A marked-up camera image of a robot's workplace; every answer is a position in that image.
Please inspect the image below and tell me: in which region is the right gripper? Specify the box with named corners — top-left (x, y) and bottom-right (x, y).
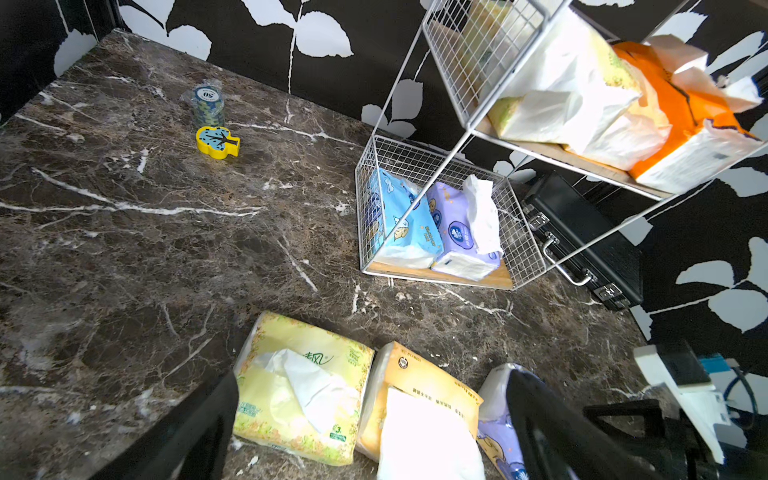
top-left (583, 399), bottom-right (720, 480)

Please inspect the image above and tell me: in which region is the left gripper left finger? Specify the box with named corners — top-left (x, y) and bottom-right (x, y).
top-left (92, 371), bottom-right (239, 479)

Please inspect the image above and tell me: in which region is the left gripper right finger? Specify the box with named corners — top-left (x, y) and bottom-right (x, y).
top-left (506, 370), bottom-right (659, 479)

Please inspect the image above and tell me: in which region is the light yellow tissue pack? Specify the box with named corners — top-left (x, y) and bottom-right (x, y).
top-left (233, 311), bottom-right (375, 466)

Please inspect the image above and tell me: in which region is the orange-yellow tissue pack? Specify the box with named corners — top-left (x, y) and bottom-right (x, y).
top-left (356, 342), bottom-right (485, 479)

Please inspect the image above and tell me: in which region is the pale yellow tissue pack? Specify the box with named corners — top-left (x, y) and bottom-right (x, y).
top-left (487, 9), bottom-right (642, 154)

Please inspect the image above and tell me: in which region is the purple tissue pack bottom shelf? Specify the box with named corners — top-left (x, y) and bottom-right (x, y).
top-left (427, 174), bottom-right (504, 281)

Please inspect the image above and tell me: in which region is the blue tissue pack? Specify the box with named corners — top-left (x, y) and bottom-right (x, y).
top-left (364, 168), bottom-right (444, 269)

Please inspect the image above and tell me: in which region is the orange tissue pack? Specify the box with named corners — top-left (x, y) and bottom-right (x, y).
top-left (614, 35), bottom-right (766, 194)

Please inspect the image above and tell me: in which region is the black carrying case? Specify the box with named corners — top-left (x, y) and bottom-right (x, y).
top-left (523, 172), bottom-right (643, 311)

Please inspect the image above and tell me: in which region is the yellow clock toy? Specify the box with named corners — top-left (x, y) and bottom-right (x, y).
top-left (195, 126), bottom-right (241, 160)

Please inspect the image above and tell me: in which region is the white wire shelf rack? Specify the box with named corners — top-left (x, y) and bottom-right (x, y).
top-left (355, 0), bottom-right (768, 292)

